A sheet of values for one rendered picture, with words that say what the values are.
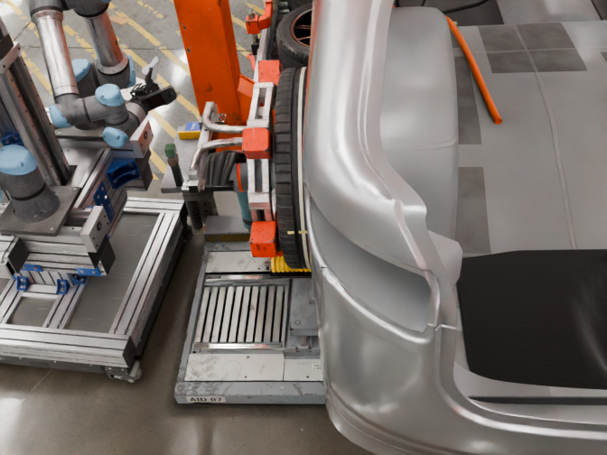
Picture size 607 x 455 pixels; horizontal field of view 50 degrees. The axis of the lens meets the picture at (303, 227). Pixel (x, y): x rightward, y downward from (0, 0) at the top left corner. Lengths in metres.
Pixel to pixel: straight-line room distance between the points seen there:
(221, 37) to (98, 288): 1.16
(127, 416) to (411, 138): 1.61
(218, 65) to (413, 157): 1.03
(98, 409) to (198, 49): 1.44
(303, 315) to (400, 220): 1.64
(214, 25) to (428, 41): 0.87
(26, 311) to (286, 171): 1.45
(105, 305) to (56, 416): 0.46
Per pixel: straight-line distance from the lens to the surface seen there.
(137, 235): 3.03
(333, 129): 1.04
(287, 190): 1.87
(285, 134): 1.89
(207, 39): 2.45
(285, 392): 2.55
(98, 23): 2.34
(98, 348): 2.65
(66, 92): 2.13
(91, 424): 2.76
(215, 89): 2.56
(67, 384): 2.90
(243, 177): 2.15
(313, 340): 2.58
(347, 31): 1.19
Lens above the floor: 2.28
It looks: 46 degrees down
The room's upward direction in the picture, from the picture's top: 6 degrees counter-clockwise
